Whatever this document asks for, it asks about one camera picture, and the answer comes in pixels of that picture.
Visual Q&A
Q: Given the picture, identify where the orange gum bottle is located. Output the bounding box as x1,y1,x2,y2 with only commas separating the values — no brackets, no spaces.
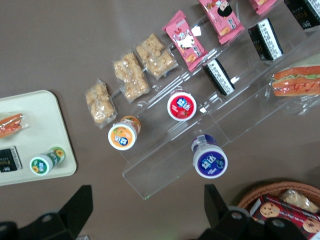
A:
107,115,142,151

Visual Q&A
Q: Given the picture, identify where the small black white box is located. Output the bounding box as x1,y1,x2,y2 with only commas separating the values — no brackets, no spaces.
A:
247,17,285,62
283,0,320,31
201,58,236,97
0,146,23,174

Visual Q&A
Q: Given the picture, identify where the pink cartoon snack pack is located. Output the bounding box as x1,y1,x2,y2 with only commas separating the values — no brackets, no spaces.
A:
248,0,278,16
198,0,246,46
161,9,209,73

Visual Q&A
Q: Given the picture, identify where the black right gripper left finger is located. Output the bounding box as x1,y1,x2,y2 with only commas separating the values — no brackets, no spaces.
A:
14,184,94,240

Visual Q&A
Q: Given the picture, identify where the beige plastic tray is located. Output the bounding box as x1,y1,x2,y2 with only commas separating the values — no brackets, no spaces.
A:
0,89,78,187

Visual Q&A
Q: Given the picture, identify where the blue gum bottle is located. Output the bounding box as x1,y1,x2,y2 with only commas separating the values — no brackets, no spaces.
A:
191,134,229,179

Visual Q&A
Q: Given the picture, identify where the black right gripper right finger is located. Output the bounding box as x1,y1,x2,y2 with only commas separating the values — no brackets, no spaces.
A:
199,184,266,240

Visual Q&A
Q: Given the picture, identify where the wrapped triangle sandwich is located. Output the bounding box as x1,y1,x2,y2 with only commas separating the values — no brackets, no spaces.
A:
0,112,31,140

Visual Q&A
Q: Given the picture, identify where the wrapped ham lettuce sandwich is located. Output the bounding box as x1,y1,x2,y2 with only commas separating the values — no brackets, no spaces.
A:
269,64,320,101

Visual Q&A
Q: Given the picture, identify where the brown wicker snack basket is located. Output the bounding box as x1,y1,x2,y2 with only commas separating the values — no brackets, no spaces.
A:
236,181,320,240

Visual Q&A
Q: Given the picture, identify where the clear acrylic stepped stand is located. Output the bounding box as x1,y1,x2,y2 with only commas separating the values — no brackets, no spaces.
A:
121,12,320,201

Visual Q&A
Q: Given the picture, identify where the green gum bottle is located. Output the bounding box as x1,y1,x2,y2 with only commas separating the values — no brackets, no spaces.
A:
29,146,66,177

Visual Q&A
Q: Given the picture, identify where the red gum bottle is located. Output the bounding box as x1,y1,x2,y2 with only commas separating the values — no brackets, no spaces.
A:
166,88,198,122

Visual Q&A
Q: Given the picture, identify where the rice crisp snack pack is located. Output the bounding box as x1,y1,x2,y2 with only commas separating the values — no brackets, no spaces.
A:
279,189,320,215
84,78,118,130
112,51,151,104
135,33,180,81

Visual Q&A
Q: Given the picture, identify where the red chocolate cookie box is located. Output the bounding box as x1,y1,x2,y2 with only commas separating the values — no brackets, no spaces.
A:
249,194,320,240

